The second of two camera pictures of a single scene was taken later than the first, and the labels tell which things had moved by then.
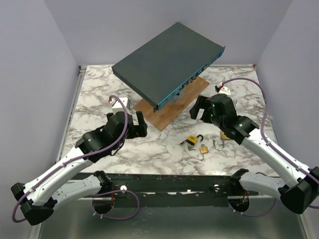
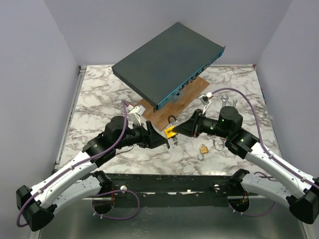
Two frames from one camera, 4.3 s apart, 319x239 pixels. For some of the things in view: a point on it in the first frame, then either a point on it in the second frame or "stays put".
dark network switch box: x=160 y=69 stays put
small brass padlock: x=204 y=150 stays put
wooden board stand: x=165 y=116 stays put
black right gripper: x=200 y=103 → x=192 y=127
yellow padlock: x=192 y=140 → x=171 y=131
